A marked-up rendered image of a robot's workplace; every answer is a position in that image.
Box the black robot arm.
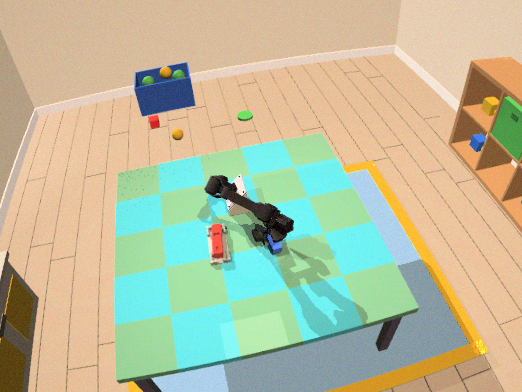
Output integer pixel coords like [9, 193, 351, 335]
[204, 175, 294, 243]

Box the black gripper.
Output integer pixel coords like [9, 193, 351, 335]
[252, 224, 294, 245]

